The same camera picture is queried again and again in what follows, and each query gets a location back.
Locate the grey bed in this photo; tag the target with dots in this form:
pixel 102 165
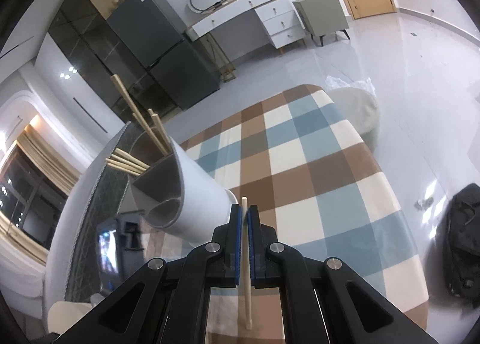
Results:
pixel 101 194

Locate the white vanity desk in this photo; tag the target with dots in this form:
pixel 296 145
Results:
pixel 277 14

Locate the white wardrobe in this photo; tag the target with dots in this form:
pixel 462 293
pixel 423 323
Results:
pixel 63 78

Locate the white plastic bag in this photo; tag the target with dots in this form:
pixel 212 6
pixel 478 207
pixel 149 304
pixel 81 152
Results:
pixel 337 83

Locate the single wooden chopstick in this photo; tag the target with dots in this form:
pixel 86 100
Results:
pixel 248 302

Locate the bundle of wooden chopsticks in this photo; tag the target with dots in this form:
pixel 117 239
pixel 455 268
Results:
pixel 125 163

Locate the dark glass cabinet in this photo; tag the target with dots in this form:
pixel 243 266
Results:
pixel 86 36

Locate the beige curtain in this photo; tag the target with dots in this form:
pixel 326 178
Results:
pixel 45 164

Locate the grey nightstand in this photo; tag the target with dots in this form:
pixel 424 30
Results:
pixel 322 14

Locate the black bag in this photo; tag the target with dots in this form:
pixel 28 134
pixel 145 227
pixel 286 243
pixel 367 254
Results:
pixel 465 235

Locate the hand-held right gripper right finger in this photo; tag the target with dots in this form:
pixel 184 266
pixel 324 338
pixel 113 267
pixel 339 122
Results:
pixel 254 250

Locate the checked tablecloth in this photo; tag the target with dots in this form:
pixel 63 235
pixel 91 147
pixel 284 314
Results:
pixel 318 179

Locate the cardboard box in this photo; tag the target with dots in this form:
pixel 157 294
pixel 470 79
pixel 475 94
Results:
pixel 119 0

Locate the white grey utensil holder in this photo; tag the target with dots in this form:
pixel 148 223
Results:
pixel 202 197

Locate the beige pouf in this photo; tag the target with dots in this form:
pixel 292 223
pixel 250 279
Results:
pixel 360 111

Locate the gold frame stool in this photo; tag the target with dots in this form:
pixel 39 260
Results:
pixel 228 76

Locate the dark window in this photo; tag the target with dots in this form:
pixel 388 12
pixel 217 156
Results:
pixel 33 209

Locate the beige board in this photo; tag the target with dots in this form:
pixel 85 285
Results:
pixel 69 316

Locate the dark grey fridge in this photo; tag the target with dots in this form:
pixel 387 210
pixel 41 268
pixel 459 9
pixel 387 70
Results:
pixel 157 48

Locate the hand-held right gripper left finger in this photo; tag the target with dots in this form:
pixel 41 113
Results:
pixel 237 250

